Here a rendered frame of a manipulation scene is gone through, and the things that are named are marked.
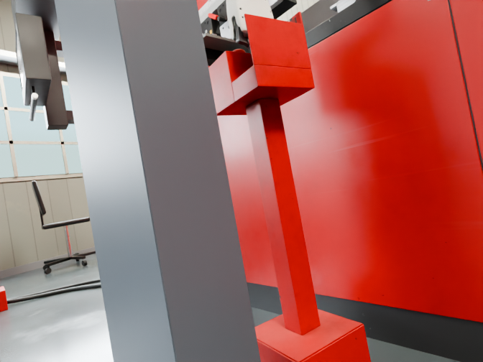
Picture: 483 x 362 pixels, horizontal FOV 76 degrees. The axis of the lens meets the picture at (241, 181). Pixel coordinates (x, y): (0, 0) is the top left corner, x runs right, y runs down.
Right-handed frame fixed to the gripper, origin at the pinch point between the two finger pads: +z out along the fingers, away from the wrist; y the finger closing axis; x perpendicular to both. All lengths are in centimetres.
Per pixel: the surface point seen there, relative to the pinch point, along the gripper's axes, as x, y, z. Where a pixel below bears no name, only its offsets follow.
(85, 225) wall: -396, 13, 37
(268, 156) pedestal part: -2.4, 3.1, 21.3
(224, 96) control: -8.4, 6.7, 4.8
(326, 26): -0.8, -25.9, -9.7
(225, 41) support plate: -36.3, -17.4, -23.6
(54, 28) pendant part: -174, 18, -103
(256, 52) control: 4.9, 5.3, 0.5
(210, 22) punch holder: -62, -31, -46
